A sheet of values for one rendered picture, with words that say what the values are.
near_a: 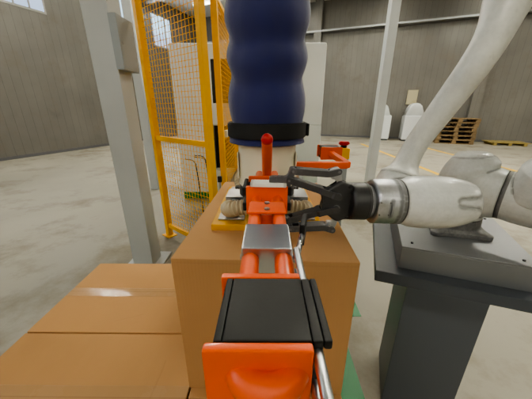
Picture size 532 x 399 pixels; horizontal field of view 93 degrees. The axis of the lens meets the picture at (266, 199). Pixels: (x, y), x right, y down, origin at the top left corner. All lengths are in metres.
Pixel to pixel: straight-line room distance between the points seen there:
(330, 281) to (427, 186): 0.27
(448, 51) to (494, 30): 12.05
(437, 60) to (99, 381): 12.62
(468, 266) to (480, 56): 0.58
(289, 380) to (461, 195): 0.46
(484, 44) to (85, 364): 1.25
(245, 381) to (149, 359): 0.77
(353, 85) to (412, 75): 2.18
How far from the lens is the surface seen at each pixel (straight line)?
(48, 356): 1.11
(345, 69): 12.50
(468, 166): 1.02
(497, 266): 1.01
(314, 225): 0.53
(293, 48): 0.69
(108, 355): 1.01
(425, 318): 1.20
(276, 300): 0.22
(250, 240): 0.32
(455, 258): 0.97
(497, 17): 0.73
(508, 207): 1.02
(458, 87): 0.71
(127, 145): 2.04
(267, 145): 0.50
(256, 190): 0.49
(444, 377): 1.40
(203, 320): 0.67
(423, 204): 0.54
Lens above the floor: 1.25
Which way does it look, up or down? 20 degrees down
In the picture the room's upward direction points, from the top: straight up
